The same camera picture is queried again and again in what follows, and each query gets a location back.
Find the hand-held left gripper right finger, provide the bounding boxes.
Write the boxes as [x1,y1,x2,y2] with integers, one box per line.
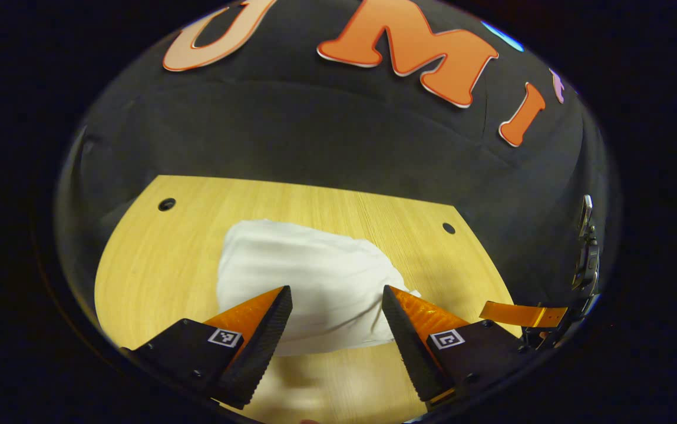
[381,285,536,413]

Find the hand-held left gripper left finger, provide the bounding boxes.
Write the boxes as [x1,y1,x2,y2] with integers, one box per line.
[120,286,293,411]

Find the white jeans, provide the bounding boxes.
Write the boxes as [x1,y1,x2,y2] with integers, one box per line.
[216,219,421,357]

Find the black backdrop cloth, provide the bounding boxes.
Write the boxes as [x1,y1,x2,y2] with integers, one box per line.
[55,0,610,330]

